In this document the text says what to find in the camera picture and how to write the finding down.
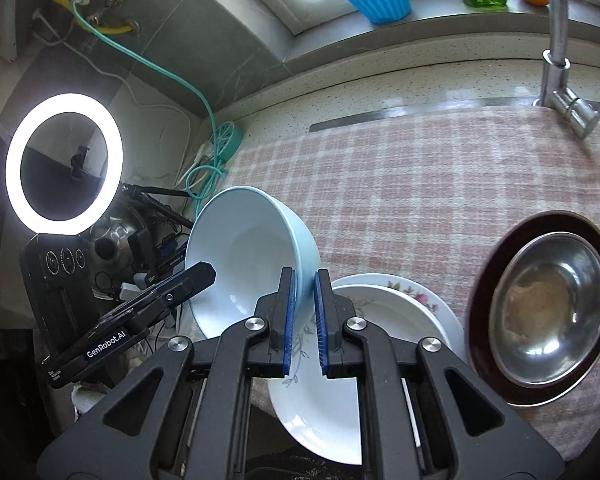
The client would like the light blue bowl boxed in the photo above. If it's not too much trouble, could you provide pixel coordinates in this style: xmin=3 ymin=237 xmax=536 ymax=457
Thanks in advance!
xmin=185 ymin=186 xmax=322 ymax=342

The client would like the black tripod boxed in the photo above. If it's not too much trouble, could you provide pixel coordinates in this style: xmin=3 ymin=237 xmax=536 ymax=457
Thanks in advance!
xmin=122 ymin=184 xmax=196 ymax=231

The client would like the steel faucet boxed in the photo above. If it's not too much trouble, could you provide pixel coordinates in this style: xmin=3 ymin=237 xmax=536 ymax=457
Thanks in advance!
xmin=532 ymin=0 xmax=600 ymax=140

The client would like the white leaf print plate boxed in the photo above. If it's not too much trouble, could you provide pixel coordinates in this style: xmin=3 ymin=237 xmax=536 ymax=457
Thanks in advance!
xmin=268 ymin=285 xmax=446 ymax=466

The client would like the steel kettle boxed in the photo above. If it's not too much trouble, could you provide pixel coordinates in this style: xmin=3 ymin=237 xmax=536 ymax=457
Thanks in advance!
xmin=91 ymin=212 xmax=151 ymax=271

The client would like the floral print plate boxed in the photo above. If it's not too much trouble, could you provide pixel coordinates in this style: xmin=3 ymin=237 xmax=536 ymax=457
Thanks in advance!
xmin=330 ymin=273 xmax=466 ymax=361

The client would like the large steel bowl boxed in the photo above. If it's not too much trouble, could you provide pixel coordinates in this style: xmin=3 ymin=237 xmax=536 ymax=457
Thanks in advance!
xmin=466 ymin=210 xmax=600 ymax=407

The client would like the white cable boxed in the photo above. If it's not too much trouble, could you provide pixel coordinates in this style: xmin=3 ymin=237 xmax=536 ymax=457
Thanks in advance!
xmin=62 ymin=40 xmax=208 ymax=186

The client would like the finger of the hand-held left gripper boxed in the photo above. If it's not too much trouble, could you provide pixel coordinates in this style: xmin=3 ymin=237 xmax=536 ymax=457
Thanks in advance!
xmin=125 ymin=261 xmax=217 ymax=326

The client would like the teal hose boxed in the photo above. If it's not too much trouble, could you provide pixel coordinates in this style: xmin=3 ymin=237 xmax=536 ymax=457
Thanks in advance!
xmin=72 ymin=0 xmax=229 ymax=217

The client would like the ring light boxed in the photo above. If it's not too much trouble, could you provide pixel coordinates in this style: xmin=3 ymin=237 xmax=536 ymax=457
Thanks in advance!
xmin=5 ymin=92 xmax=125 ymax=235

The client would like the pink plaid cloth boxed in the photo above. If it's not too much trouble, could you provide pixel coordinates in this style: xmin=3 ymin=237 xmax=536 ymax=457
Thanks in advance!
xmin=225 ymin=105 xmax=600 ymax=461

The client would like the yellow pipe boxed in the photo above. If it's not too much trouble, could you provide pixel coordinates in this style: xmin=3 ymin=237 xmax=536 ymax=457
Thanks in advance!
xmin=47 ymin=0 xmax=133 ymax=36

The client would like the red steel bowl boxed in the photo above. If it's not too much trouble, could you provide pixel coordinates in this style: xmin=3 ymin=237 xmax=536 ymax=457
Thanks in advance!
xmin=489 ymin=232 xmax=600 ymax=388

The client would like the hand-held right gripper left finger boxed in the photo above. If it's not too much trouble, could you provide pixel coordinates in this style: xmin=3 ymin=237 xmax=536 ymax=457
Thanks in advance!
xmin=37 ymin=267 xmax=298 ymax=480

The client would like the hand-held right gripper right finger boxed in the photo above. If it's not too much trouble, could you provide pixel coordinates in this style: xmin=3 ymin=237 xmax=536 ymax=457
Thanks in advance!
xmin=314 ymin=269 xmax=566 ymax=480

